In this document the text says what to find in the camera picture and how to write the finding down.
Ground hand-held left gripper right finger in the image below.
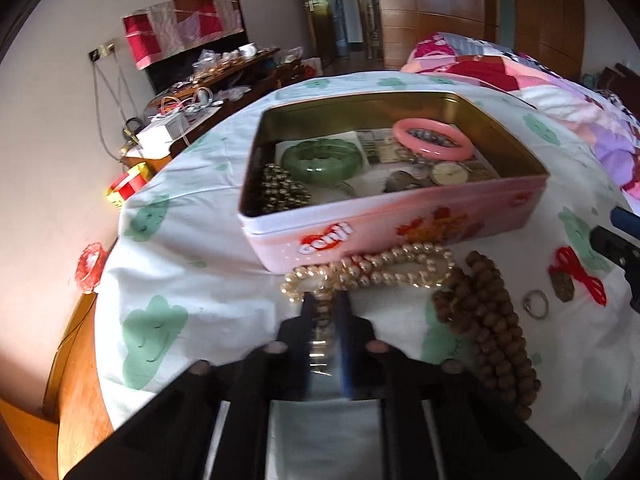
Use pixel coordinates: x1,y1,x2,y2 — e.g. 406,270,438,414
332,290,583,480

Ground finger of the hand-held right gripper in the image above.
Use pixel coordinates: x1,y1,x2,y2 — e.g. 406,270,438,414
590,205,640,314

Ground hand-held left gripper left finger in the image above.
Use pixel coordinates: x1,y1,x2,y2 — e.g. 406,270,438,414
62,292,321,480

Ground pearl necklace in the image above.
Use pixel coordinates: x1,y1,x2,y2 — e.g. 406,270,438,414
280,241,456,313

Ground pink tin box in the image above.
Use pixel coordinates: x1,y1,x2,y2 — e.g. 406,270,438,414
236,91,550,275

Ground metal bead bracelet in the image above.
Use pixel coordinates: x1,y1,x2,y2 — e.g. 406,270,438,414
242,162,314,214

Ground round wrist watch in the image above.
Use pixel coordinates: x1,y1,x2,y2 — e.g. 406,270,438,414
431,160,471,187

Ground green jade bangle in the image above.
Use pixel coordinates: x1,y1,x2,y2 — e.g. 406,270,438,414
281,140,364,185

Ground pink bangle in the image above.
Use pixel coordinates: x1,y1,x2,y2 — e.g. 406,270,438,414
392,118,475,162

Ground dark gray trinket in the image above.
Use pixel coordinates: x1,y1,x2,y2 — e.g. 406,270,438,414
384,170,432,194

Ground pink patchwork quilt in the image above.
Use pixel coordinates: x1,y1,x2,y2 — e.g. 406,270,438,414
400,31,640,197

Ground printed paper leaflet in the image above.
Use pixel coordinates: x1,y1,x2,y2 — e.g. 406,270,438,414
275,129,501,197

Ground trash bin with red bag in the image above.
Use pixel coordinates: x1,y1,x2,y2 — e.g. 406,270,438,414
75,241,107,294

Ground red yellow paper bag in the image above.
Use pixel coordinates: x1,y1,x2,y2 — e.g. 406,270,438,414
105,162,154,211

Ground white box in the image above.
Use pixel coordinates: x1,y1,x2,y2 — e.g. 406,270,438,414
136,112,189,149

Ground wooden wardrobe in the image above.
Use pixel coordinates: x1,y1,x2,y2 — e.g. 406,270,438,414
372,0,586,81

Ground wooden television cabinet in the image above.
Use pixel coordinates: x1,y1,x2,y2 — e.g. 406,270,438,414
122,46,306,172

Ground black television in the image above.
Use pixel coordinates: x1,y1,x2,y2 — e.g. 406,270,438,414
142,0,250,96

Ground wooden door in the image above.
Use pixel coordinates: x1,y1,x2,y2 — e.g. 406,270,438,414
299,0,382,69

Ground red white television cover cloth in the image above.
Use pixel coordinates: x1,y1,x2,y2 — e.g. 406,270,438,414
122,0,241,71

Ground red cord pendant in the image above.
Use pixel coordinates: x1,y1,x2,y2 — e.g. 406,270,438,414
547,246,609,307

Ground silver ring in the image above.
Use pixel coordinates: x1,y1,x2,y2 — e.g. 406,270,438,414
522,289,550,320

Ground brown wooden bead necklace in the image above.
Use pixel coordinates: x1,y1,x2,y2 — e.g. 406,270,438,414
432,251,542,424

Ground hanging power cables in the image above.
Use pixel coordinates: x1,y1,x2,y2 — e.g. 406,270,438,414
92,57,139,162

